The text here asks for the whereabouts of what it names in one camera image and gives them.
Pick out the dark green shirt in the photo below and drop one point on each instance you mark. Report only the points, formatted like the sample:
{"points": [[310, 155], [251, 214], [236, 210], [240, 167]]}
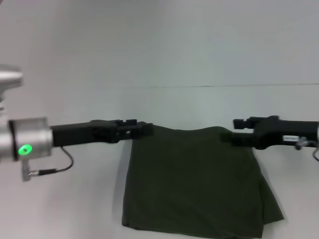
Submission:
{"points": [[194, 186]]}

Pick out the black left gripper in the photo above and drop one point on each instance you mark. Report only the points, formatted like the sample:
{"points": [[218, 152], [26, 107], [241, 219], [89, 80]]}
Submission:
{"points": [[82, 134]]}

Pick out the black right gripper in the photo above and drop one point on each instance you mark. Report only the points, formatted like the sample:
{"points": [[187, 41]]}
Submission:
{"points": [[284, 133]]}

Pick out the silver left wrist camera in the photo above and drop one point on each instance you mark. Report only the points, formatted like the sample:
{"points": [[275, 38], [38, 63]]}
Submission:
{"points": [[10, 77]]}

